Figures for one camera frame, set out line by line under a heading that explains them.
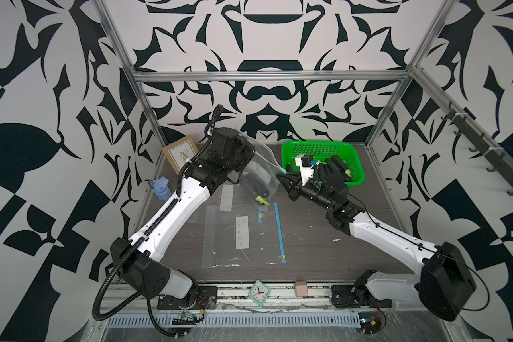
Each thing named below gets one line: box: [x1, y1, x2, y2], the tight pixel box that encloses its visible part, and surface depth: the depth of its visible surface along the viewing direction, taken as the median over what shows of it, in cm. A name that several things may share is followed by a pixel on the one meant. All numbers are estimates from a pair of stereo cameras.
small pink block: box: [294, 280, 308, 298], surface depth 77 cm
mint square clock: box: [247, 280, 272, 308], surface depth 75 cm
